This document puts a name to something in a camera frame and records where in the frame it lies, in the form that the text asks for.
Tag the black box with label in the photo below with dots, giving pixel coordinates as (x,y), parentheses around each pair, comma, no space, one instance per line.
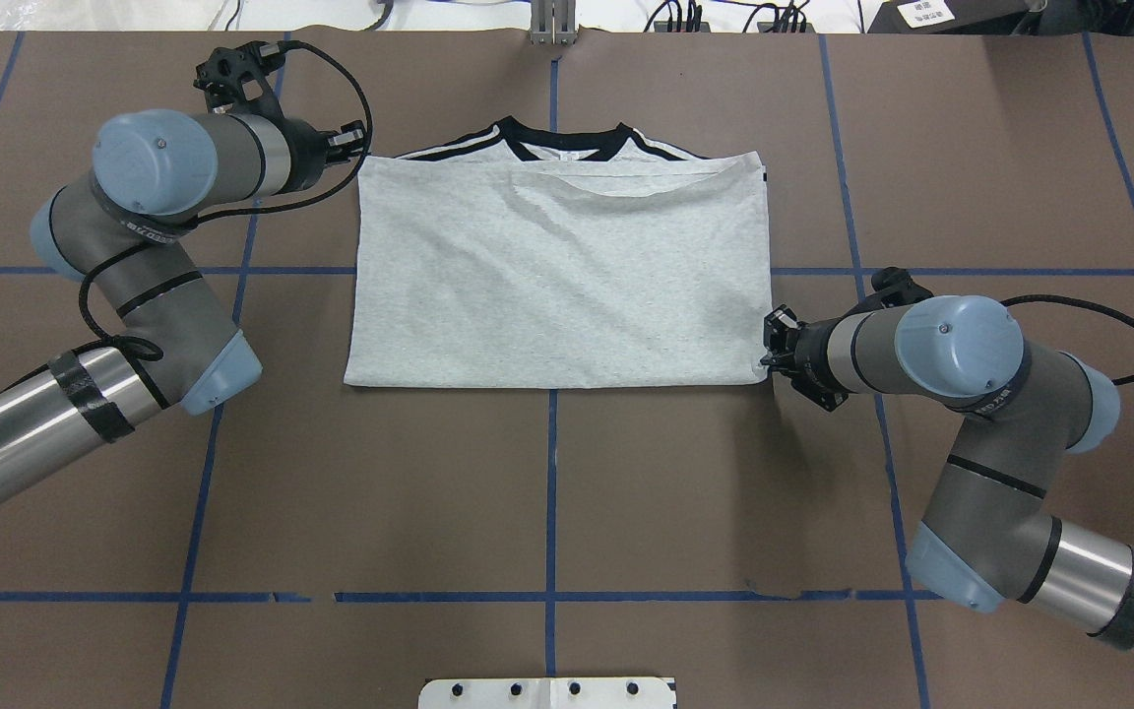
(953,17)

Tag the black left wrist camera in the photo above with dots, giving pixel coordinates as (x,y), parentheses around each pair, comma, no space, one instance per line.
(239,80)

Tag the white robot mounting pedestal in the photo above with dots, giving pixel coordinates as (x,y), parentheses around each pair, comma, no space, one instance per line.
(549,692)

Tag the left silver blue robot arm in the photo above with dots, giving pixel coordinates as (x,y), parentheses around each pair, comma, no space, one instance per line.
(161,338)

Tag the grey cartoon print t-shirt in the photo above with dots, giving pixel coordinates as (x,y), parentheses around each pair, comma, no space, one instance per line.
(520,259)

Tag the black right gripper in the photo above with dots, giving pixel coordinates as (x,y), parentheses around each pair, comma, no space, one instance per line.
(810,351)

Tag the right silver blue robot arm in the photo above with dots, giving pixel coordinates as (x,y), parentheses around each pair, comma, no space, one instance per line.
(984,538)

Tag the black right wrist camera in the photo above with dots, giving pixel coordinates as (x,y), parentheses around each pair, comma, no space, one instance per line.
(894,288)

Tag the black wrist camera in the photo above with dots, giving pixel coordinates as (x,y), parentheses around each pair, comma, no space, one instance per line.
(894,288)
(239,80)

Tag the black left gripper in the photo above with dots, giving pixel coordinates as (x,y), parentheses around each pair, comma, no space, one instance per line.
(308,150)

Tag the aluminium frame post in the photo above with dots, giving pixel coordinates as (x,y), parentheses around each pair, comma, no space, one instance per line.
(553,22)

